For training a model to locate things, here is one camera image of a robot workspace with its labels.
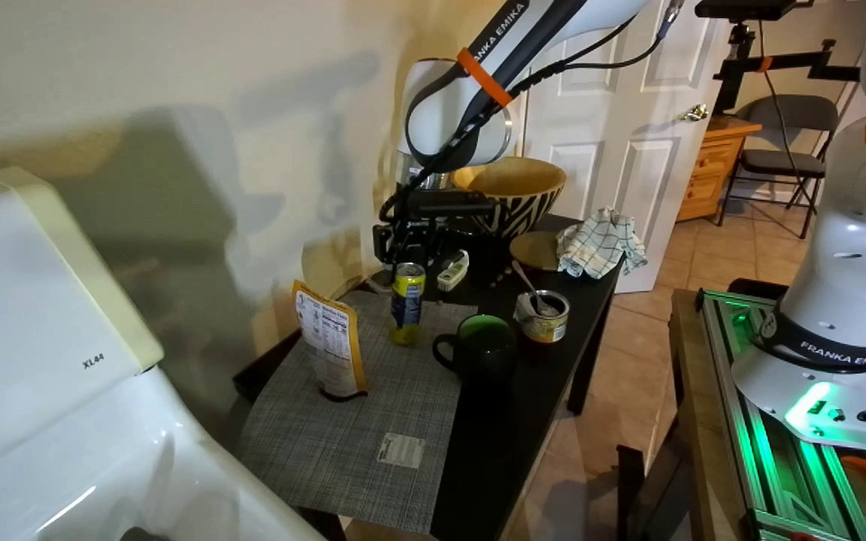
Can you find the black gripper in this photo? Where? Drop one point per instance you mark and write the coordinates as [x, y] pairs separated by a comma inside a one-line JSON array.
[[428, 222]]

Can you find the yellow drink can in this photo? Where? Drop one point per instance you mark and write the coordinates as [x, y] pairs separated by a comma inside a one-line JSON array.
[[406, 294]]

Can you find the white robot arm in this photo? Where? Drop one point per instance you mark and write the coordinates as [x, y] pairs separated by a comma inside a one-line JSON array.
[[808, 364]]

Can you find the black mug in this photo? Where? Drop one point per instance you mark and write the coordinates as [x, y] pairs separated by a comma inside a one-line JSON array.
[[479, 349]]

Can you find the tan ceramic plate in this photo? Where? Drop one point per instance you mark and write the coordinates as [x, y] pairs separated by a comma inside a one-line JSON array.
[[536, 250]]

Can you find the black side table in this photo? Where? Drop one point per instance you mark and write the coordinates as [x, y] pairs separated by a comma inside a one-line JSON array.
[[502, 424]]

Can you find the zebra patterned bowl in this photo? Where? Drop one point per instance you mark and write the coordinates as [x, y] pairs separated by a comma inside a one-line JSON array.
[[519, 188]]

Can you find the small cup with spoon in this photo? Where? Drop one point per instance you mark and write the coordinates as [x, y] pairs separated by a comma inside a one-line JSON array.
[[540, 313]]

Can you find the checkered dish cloth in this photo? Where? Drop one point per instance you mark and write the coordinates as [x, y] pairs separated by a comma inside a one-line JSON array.
[[601, 243]]

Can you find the grey woven placemat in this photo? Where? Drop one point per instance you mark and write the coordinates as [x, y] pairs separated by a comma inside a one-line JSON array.
[[373, 457]]

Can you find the white panel door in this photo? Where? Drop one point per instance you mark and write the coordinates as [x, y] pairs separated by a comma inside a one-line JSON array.
[[627, 126]]

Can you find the wooden drawer cabinet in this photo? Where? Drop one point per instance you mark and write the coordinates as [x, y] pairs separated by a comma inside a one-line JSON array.
[[713, 165]]

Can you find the grey folding chair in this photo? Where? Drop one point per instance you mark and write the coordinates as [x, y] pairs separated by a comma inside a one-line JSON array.
[[785, 115]]

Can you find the green lit robot stand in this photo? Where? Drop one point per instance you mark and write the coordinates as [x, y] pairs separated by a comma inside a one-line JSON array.
[[797, 437]]

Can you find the camera tripod rig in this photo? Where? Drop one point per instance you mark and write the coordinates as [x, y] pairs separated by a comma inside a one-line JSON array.
[[737, 13]]

